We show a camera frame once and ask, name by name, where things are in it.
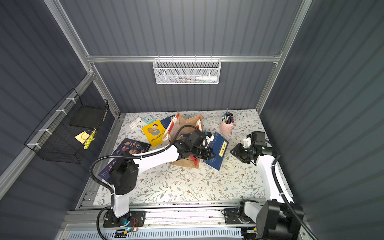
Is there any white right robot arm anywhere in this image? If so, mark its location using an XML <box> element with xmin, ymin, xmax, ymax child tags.
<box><xmin>224</xmin><ymin>131</ymin><xmax>304</xmax><ymax>240</ymax></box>

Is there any burlap canvas bag red panel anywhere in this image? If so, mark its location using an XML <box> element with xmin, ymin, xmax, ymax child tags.
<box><xmin>162</xmin><ymin>112</ymin><xmax>203</xmax><ymax>169</ymax></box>

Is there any yellow sticky note pad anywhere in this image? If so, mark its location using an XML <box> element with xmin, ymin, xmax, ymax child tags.
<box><xmin>75</xmin><ymin>131</ymin><xmax>90</xmax><ymax>145</ymax></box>

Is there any white wire mesh basket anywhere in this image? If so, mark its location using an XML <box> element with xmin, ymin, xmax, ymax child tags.
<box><xmin>153</xmin><ymin>57</ymin><xmax>222</xmax><ymax>85</ymax></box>

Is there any yellow pen in basket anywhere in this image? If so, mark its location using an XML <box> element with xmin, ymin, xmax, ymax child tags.
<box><xmin>84</xmin><ymin>128</ymin><xmax>97</xmax><ymax>150</ymax></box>

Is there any black wire wall basket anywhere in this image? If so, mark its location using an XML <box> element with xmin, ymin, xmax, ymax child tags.
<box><xmin>25</xmin><ymin>89</ymin><xmax>109</xmax><ymax>164</ymax></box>

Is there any dark portrait book upper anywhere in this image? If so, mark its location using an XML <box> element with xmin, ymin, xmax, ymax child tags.
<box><xmin>113</xmin><ymin>138</ymin><xmax>151</xmax><ymax>156</ymax></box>

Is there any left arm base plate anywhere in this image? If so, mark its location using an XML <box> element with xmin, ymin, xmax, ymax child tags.
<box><xmin>103</xmin><ymin>210</ymin><xmax>147</xmax><ymax>228</ymax></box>

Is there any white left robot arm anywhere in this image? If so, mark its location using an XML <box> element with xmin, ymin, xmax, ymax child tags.
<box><xmin>109</xmin><ymin>130</ymin><xmax>216</xmax><ymax>218</ymax></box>

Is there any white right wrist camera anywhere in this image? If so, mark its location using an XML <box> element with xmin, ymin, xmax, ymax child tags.
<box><xmin>243</xmin><ymin>135</ymin><xmax>252</xmax><ymax>149</ymax></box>

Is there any pink pen holder cup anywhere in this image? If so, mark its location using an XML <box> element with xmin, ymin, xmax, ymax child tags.
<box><xmin>219</xmin><ymin>109</ymin><xmax>235</xmax><ymax>135</ymax></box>

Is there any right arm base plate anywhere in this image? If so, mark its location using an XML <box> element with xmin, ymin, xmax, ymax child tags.
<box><xmin>221</xmin><ymin>208</ymin><xmax>255</xmax><ymax>225</ymax></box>

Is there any yellow cartoon cover book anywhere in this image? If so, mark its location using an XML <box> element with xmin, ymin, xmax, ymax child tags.
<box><xmin>142</xmin><ymin>121</ymin><xmax>166</xmax><ymax>148</ymax></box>

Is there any dark portrait book lower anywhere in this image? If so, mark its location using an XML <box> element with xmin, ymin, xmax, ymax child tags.
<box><xmin>99</xmin><ymin>159</ymin><xmax>116</xmax><ymax>184</ymax></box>

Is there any blue book Guiguzi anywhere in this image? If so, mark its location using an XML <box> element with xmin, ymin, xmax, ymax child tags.
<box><xmin>203</xmin><ymin>133</ymin><xmax>229</xmax><ymax>171</ymax></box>

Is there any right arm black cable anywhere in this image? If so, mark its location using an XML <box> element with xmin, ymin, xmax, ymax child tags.
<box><xmin>263</xmin><ymin>140</ymin><xmax>319</xmax><ymax>240</ymax></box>

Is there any dark portrait book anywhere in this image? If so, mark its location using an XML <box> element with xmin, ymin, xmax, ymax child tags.
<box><xmin>99</xmin><ymin>159</ymin><xmax>116</xmax><ymax>184</ymax></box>
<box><xmin>113</xmin><ymin>138</ymin><xmax>151</xmax><ymax>156</ymax></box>

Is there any white marker in basket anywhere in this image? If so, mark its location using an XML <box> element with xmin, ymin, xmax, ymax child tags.
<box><xmin>196</xmin><ymin>76</ymin><xmax>218</xmax><ymax>82</ymax></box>

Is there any blue book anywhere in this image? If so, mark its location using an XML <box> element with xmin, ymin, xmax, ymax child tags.
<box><xmin>160</xmin><ymin>115</ymin><xmax>175</xmax><ymax>129</ymax></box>

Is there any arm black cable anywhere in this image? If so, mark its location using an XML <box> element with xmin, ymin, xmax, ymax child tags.
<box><xmin>89</xmin><ymin>124</ymin><xmax>203</xmax><ymax>240</ymax></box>
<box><xmin>263</xmin><ymin>140</ymin><xmax>319</xmax><ymax>240</ymax></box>

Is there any floral table mat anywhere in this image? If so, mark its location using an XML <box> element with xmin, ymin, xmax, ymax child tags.
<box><xmin>111</xmin><ymin>109</ymin><xmax>266</xmax><ymax>206</ymax></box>

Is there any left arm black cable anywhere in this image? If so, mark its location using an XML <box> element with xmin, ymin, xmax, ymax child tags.
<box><xmin>89</xmin><ymin>124</ymin><xmax>203</xmax><ymax>240</ymax></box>

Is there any black tray in basket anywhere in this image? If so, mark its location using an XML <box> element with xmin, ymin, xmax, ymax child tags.
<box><xmin>69</xmin><ymin>106</ymin><xmax>108</xmax><ymax>129</ymax></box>

